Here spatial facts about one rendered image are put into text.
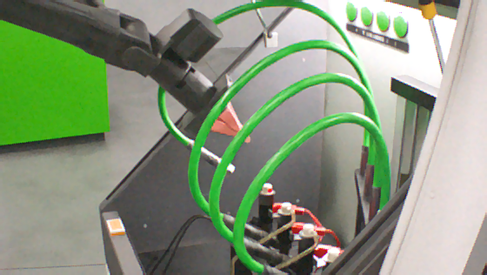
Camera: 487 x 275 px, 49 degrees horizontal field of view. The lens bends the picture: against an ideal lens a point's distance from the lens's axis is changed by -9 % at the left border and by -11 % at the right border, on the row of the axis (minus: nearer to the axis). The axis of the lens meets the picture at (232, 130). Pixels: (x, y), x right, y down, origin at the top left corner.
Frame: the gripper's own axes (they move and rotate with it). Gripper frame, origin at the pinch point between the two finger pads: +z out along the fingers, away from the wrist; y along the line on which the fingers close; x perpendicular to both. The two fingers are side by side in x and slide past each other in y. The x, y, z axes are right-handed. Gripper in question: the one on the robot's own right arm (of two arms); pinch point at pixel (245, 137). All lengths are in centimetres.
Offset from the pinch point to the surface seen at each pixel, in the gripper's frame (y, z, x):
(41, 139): -166, -8, 307
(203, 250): -31.9, 21.4, 26.9
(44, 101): -142, -24, 309
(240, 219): -2.8, -1.6, -26.2
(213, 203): -5.9, -2.8, -18.8
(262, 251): -7.6, 8.6, -17.1
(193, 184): -8.1, -4.3, -11.3
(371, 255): 6.0, 11.6, -32.4
